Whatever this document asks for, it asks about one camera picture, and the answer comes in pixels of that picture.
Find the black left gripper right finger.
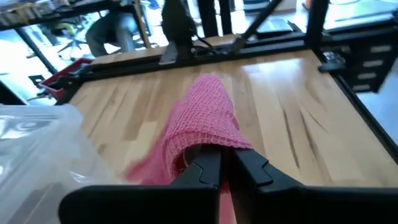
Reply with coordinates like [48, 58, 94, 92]
[229, 148, 398, 224]

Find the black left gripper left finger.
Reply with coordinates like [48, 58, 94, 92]
[58, 144, 223, 224]

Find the pink elastic bandage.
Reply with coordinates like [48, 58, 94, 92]
[123, 73, 254, 224]

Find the clear plastic storage container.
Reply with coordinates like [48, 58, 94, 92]
[0, 104, 125, 224]

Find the black desk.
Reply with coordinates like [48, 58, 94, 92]
[320, 0, 398, 94]

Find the red plastic crate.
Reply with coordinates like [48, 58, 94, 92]
[39, 57, 94, 101]

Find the person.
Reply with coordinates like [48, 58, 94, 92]
[85, 11, 141, 58]

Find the grey office chair base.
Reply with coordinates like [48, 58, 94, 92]
[51, 21, 91, 62]

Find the black aluminium table frame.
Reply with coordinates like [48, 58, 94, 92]
[55, 0, 398, 166]

